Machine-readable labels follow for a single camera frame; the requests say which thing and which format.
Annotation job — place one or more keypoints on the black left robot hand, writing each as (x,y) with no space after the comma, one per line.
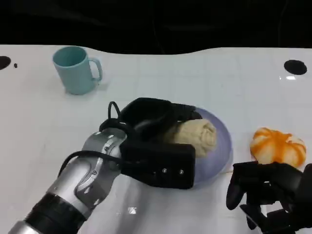
(146,114)

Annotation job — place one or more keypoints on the orange and white bread roll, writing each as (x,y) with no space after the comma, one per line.
(275,143)

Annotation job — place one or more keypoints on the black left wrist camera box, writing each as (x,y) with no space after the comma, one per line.
(165,163)

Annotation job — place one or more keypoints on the beige towel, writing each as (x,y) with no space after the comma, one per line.
(195,136)

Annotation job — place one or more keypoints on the pale green mug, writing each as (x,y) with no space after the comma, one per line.
(73,73)

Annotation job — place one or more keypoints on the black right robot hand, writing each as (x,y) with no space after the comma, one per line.
(280,180)

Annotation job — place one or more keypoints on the black backdrop curtain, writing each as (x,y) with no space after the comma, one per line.
(156,22)

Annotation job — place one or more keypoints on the lilac plate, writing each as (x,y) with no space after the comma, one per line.
(219,151)

